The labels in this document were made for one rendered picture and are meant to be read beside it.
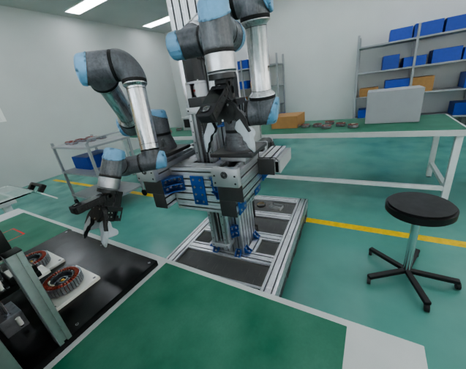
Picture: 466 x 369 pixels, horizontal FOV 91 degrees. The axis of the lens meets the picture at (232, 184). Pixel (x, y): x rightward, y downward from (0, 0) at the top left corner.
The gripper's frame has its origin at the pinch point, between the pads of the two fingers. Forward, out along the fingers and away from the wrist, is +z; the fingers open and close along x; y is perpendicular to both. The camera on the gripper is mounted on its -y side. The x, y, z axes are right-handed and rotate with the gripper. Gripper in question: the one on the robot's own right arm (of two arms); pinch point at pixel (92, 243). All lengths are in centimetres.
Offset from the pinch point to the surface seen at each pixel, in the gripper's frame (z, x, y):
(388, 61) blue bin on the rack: -346, -80, 489
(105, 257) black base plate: 6.8, 2.3, 7.4
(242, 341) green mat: 10, -61, 6
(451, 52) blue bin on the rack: -349, -176, 492
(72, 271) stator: 9.1, -0.2, -5.3
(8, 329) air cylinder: 20.4, -4.8, -20.8
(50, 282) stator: 12.1, 1.5, -10.5
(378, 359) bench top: 5, -89, 15
